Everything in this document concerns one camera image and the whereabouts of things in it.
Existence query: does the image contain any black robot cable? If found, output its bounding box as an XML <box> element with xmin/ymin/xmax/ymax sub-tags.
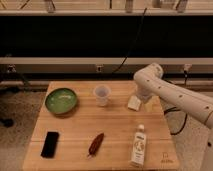
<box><xmin>163</xmin><ymin>106</ymin><xmax>189</xmax><ymax>136</ymax></box>

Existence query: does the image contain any white sponge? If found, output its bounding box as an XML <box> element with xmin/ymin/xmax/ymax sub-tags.
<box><xmin>128</xmin><ymin>95</ymin><xmax>141</xmax><ymax>111</ymax></box>

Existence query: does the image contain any black phone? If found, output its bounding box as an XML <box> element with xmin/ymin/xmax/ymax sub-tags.
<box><xmin>41</xmin><ymin>132</ymin><xmax>59</xmax><ymax>158</ymax></box>

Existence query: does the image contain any black chair base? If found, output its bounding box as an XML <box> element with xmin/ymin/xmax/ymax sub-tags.
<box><xmin>0</xmin><ymin>71</ymin><xmax>31</xmax><ymax>128</ymax></box>

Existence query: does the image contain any white ceramic cup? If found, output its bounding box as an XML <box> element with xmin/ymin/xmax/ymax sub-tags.
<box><xmin>93</xmin><ymin>85</ymin><xmax>111</xmax><ymax>107</ymax></box>

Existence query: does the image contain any black hanging cable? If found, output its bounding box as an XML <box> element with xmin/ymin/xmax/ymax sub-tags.
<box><xmin>111</xmin><ymin>7</ymin><xmax>148</xmax><ymax>74</ymax></box>

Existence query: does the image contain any wooden board table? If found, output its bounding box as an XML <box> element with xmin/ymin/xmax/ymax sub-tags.
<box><xmin>23</xmin><ymin>81</ymin><xmax>179</xmax><ymax>171</ymax></box>

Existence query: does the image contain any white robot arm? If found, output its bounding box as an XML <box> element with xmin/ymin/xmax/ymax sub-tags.
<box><xmin>134</xmin><ymin>63</ymin><xmax>213</xmax><ymax>129</ymax></box>

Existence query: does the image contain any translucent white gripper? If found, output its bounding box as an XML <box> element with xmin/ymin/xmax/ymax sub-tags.
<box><xmin>136</xmin><ymin>87</ymin><xmax>153</xmax><ymax>112</ymax></box>

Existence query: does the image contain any green bowl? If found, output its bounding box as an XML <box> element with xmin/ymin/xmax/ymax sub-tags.
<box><xmin>45</xmin><ymin>88</ymin><xmax>78</xmax><ymax>115</ymax></box>

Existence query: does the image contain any white bottle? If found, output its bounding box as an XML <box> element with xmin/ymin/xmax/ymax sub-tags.
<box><xmin>131</xmin><ymin>124</ymin><xmax>147</xmax><ymax>167</ymax></box>

